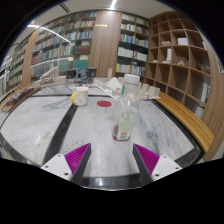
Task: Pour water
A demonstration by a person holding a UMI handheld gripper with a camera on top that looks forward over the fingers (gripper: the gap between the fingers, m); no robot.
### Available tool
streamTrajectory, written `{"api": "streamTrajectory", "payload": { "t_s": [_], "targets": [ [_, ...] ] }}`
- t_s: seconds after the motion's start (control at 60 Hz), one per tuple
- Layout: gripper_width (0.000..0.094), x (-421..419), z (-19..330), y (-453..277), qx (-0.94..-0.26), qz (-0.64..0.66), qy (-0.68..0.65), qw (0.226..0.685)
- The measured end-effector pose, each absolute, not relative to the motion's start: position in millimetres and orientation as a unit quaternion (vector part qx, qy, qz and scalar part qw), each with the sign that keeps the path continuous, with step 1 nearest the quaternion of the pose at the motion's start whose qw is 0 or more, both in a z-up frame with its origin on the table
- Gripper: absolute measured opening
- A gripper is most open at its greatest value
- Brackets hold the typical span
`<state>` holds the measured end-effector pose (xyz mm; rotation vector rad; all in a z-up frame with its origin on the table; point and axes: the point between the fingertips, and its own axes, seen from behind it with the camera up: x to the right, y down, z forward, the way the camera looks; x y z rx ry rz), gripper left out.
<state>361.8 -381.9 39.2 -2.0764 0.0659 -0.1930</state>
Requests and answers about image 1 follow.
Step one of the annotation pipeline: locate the white mug with yellow handle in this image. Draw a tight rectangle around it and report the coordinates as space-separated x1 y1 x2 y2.
70 86 90 107

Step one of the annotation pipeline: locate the clear plastic drink bottle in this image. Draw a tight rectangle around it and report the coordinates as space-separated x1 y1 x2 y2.
112 73 141 142

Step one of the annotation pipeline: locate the flat round red coaster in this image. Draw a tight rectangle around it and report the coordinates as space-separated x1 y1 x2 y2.
96 99 113 108

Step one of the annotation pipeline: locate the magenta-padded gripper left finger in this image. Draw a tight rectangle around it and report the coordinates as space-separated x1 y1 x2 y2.
39 142 92 185

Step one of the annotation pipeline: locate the white building model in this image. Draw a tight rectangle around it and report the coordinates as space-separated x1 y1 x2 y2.
32 66 68 88

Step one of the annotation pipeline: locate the curved wooden bench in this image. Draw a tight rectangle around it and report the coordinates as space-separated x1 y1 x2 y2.
154 91 216 154

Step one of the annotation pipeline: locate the wooden cubby shelf unit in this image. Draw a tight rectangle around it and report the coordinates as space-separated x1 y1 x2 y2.
144 11 214 114

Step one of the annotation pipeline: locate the dark grey building model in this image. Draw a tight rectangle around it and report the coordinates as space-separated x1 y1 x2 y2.
65 67 98 84

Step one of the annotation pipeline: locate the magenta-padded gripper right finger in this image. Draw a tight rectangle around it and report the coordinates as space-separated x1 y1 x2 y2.
132 143 184 185

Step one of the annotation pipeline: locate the white city block model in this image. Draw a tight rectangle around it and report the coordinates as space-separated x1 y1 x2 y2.
93 76 161 101

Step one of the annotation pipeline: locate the tall narrow library bookshelf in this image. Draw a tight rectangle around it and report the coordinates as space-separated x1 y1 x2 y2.
115 12 150 78

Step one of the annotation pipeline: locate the long curved library bookshelf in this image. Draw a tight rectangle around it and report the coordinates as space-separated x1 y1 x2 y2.
3 10 98 88

